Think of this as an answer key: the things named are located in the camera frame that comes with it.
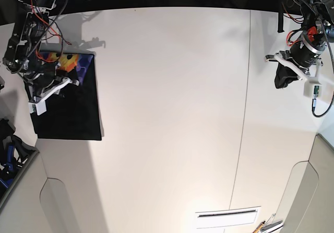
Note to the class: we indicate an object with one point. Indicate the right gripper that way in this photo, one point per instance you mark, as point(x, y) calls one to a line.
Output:
point(37, 84)

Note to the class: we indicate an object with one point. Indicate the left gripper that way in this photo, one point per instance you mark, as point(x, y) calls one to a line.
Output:
point(306, 45)

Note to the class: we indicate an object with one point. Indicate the black T-shirt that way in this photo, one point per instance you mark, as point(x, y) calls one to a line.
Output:
point(73, 113)

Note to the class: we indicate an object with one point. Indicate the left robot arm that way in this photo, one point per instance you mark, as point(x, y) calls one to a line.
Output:
point(317, 13)

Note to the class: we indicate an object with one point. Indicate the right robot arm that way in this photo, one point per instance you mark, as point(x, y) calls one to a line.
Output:
point(35, 23)

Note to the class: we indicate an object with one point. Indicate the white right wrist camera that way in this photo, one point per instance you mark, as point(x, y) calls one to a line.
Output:
point(38, 108)

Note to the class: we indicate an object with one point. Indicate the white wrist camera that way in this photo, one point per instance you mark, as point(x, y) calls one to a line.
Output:
point(38, 108)
point(322, 91)

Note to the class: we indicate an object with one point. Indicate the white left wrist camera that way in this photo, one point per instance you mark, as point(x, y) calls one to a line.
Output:
point(322, 91)

